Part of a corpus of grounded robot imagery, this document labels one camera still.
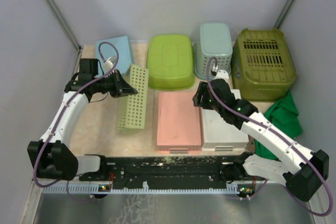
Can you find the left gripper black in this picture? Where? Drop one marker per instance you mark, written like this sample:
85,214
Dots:
122,88

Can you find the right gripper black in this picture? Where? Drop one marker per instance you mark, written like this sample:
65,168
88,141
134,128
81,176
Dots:
199,98

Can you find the light green perforated basket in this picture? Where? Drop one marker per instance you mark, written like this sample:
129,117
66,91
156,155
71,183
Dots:
132,109

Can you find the pink perforated basket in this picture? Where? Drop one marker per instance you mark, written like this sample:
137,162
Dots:
179,126

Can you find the white perforated basket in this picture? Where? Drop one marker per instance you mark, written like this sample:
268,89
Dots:
217,135

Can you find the pale blue basket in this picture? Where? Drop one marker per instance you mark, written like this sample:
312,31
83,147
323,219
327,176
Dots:
104,51

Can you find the lime green plastic tub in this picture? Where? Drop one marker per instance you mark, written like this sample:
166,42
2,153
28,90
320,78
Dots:
170,62

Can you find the light blue perforated basket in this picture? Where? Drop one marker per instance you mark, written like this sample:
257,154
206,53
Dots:
214,41

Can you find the olive green large container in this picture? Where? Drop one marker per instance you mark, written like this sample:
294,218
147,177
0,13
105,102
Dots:
261,65

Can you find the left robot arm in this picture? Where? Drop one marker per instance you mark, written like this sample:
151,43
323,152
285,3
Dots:
50,156

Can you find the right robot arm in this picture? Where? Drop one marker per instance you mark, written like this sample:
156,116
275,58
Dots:
299,169

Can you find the brown striped sock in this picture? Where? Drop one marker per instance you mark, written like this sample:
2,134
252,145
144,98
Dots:
251,145

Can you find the green cloth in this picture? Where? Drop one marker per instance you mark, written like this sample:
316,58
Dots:
284,115

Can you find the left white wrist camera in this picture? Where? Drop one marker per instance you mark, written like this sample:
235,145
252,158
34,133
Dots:
109,63

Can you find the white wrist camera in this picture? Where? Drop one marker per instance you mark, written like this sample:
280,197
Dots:
109,63
219,73

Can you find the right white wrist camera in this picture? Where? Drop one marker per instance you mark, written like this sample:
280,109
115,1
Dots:
219,73

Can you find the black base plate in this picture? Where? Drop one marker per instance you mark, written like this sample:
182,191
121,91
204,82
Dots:
176,174

